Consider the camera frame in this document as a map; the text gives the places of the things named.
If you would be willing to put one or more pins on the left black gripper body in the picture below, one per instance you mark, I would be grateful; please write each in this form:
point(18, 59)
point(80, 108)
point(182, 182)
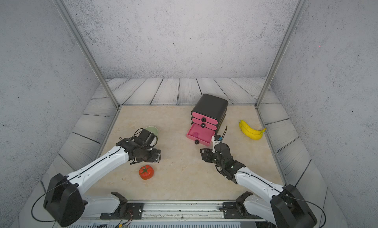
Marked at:
point(150, 155)

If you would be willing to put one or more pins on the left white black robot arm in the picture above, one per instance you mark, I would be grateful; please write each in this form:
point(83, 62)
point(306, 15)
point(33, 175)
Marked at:
point(66, 200)

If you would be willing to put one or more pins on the left metal frame post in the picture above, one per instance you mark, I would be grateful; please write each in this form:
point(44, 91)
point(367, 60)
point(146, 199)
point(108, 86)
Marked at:
point(67, 18)

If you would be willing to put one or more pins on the right metal frame post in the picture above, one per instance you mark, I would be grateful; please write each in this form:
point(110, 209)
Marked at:
point(282, 48)

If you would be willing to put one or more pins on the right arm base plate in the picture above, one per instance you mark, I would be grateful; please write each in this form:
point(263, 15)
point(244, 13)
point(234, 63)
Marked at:
point(235, 210)

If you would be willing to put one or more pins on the front aluminium rail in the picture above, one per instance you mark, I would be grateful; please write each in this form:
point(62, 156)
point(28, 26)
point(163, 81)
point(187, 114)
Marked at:
point(187, 211)

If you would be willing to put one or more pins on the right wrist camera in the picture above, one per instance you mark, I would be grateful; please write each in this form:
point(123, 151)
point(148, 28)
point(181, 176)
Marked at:
point(216, 139)

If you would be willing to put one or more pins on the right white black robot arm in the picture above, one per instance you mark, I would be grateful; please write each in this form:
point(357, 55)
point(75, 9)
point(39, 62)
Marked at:
point(283, 206)

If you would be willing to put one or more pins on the pink top drawer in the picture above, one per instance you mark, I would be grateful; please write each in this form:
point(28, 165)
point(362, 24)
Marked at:
point(204, 118)

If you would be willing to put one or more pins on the pink drawer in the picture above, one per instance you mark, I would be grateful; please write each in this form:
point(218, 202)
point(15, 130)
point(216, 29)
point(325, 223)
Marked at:
point(204, 118)
point(204, 135)
point(203, 124)

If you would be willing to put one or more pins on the light green bowl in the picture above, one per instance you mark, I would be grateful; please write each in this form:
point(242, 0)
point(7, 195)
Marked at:
point(153, 130)

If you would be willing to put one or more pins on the pink middle drawer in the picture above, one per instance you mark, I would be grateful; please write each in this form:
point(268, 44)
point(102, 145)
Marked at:
point(203, 124)

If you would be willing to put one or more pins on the metal frame post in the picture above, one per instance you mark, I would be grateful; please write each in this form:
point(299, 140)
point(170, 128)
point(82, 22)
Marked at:
point(282, 48)
point(67, 18)

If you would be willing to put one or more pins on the yellow banana bunch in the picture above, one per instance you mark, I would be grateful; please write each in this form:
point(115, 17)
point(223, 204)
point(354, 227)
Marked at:
point(250, 132)

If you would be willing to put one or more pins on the black drawer cabinet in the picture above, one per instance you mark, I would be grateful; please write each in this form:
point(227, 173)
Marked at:
point(213, 107)

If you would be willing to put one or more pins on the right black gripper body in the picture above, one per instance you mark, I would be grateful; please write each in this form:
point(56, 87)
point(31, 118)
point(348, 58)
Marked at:
point(212, 157)

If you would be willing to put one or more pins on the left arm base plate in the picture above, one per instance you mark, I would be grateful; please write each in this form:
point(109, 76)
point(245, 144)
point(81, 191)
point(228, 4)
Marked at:
point(125, 211)

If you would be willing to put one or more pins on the pink bottom drawer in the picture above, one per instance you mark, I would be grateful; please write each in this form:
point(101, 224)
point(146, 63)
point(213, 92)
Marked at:
point(204, 135)

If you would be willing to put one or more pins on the red tomato toy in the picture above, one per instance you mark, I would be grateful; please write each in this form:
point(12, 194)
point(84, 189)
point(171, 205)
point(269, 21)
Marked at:
point(146, 172)

